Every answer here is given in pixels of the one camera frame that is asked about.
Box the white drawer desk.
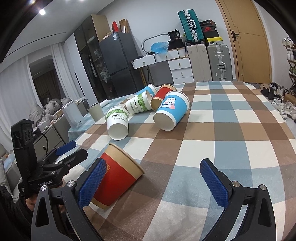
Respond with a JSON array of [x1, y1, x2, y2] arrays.
[[132, 47, 194, 86]]

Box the grey drawer cabinet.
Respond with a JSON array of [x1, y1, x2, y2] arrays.
[[34, 126, 65, 159]]

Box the grey upright tumbler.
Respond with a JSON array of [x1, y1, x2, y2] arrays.
[[87, 103, 104, 122]]

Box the white appliance jug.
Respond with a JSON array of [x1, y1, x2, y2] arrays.
[[62, 100, 85, 129]]

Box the grey clothes pile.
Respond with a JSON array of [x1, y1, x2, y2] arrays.
[[28, 98, 72, 128]]

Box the green white paper cup rear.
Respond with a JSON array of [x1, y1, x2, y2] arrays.
[[126, 90, 152, 114]]

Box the wooden door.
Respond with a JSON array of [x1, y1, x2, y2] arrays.
[[216, 0, 271, 84]]

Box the beige suitcase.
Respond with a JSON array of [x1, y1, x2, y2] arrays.
[[187, 44, 212, 82]]

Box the blue bunny paper cup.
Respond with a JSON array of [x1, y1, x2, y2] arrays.
[[153, 90, 191, 131]]

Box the red kraft paper cup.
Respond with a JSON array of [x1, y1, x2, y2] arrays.
[[151, 84, 176, 111], [91, 143, 145, 209]]

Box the white sneakers on floor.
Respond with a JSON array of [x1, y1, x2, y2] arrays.
[[260, 82, 295, 121]]

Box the green white paper cup front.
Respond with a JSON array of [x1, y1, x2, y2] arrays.
[[105, 106, 129, 141]]

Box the stacked shoe boxes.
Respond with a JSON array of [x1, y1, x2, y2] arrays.
[[199, 20, 223, 45]]

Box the blue paper cup rear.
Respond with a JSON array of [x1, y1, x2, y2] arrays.
[[135, 84, 158, 97]]

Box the black cable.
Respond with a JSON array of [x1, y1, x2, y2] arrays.
[[33, 129, 49, 155]]

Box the dark glass cabinet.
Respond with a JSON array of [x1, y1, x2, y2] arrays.
[[74, 14, 113, 102]]

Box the person's hand holding gripper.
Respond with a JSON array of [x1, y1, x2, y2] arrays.
[[24, 194, 65, 214]]

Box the red box on fridge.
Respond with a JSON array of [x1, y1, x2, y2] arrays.
[[111, 21, 119, 32]]

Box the checkered tablecloth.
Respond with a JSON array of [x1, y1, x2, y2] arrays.
[[62, 81, 296, 241]]

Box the oval mirror frame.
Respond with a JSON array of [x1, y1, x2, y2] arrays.
[[140, 33, 170, 54]]

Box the green white paper cup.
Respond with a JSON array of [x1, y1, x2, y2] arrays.
[[105, 106, 129, 141], [126, 90, 152, 114]]

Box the cardboard box on fridge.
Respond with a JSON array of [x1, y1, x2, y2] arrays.
[[119, 19, 130, 33]]

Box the black bag on desk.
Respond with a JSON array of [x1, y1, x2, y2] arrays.
[[168, 29, 184, 50]]

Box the silver aluminium suitcase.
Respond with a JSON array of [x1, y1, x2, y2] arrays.
[[207, 44, 233, 81]]

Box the blue plastic bag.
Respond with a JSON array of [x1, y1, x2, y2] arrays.
[[151, 42, 169, 54]]

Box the shoe rack with shoes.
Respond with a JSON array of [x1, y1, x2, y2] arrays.
[[282, 36, 296, 95]]

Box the teal suitcase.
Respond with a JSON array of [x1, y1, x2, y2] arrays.
[[178, 9, 205, 44]]

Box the black refrigerator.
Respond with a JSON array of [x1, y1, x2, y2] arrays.
[[99, 32, 144, 97]]

